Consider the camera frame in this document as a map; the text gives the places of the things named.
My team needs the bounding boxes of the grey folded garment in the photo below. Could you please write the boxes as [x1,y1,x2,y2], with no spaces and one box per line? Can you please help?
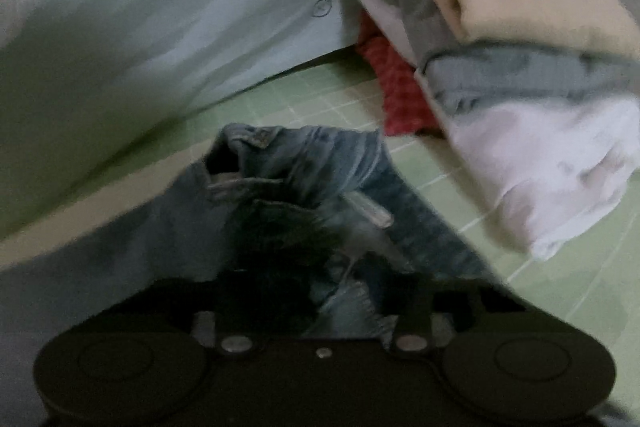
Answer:
[342,0,640,118]

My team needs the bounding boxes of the white folded garment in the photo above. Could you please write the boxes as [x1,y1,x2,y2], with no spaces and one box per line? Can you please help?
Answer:
[360,0,640,263]

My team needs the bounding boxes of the red checked cloth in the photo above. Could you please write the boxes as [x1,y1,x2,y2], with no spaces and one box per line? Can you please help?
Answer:
[356,14,443,138]

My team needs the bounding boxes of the blue denim jeans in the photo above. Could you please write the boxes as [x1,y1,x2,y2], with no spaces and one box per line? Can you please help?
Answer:
[75,122,501,343]

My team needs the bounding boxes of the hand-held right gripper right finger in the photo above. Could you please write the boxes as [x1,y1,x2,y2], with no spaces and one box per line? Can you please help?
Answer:
[380,274,531,355]

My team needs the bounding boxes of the pale carrot print blanket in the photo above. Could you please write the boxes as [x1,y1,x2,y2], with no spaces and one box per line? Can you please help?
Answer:
[0,0,361,238]

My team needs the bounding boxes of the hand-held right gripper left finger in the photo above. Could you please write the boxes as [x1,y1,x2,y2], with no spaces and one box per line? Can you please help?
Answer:
[97,247,326,355]

